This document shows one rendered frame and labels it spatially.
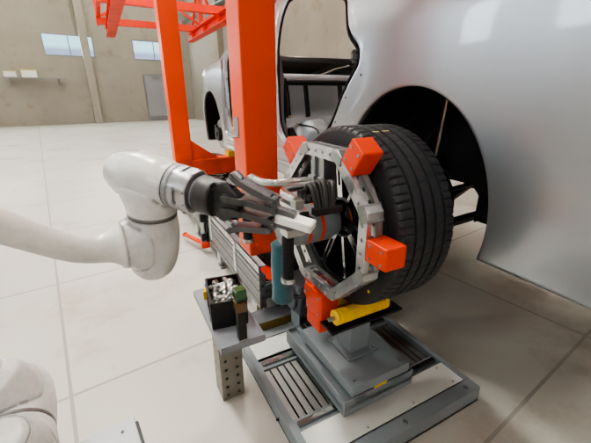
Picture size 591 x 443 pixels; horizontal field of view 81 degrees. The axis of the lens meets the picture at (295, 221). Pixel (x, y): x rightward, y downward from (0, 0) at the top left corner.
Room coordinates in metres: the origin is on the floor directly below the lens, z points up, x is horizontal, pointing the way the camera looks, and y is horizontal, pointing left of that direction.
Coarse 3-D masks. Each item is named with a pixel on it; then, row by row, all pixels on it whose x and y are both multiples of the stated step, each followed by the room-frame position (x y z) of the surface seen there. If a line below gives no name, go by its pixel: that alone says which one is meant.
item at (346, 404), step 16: (288, 336) 1.41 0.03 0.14; (304, 352) 1.27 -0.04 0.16; (320, 368) 1.19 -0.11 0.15; (320, 384) 1.15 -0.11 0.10; (336, 384) 1.11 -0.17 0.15; (384, 384) 1.09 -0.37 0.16; (400, 384) 1.13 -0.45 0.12; (336, 400) 1.04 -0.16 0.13; (352, 400) 1.01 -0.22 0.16; (368, 400) 1.05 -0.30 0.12
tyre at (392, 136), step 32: (352, 128) 1.16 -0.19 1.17; (384, 128) 1.20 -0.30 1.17; (384, 160) 1.02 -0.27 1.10; (416, 160) 1.06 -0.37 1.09; (384, 192) 0.99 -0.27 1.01; (416, 192) 0.98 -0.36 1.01; (448, 192) 1.03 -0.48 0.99; (384, 224) 0.98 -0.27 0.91; (416, 224) 0.95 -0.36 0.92; (448, 224) 1.01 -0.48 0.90; (416, 256) 0.94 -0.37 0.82; (384, 288) 0.95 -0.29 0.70
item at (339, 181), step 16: (336, 176) 1.45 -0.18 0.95; (368, 176) 1.06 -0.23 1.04; (304, 192) 1.41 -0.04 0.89; (352, 208) 1.16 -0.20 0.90; (352, 224) 1.15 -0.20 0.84; (336, 240) 1.24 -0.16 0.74; (352, 240) 1.14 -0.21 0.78; (320, 256) 1.30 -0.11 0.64; (336, 256) 1.32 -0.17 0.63; (352, 256) 1.33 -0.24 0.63; (336, 272) 1.21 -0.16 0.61; (352, 272) 1.21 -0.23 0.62
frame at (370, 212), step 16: (304, 144) 1.24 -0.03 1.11; (320, 144) 1.23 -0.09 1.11; (304, 160) 1.28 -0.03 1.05; (336, 160) 1.06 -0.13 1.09; (288, 176) 1.36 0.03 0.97; (352, 192) 0.99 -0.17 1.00; (368, 192) 0.99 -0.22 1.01; (368, 208) 0.94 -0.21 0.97; (368, 224) 0.93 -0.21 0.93; (304, 256) 1.32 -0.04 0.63; (304, 272) 1.23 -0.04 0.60; (320, 272) 1.21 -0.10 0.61; (368, 272) 0.93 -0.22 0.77; (320, 288) 1.13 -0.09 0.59; (336, 288) 1.04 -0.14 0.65; (352, 288) 0.96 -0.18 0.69
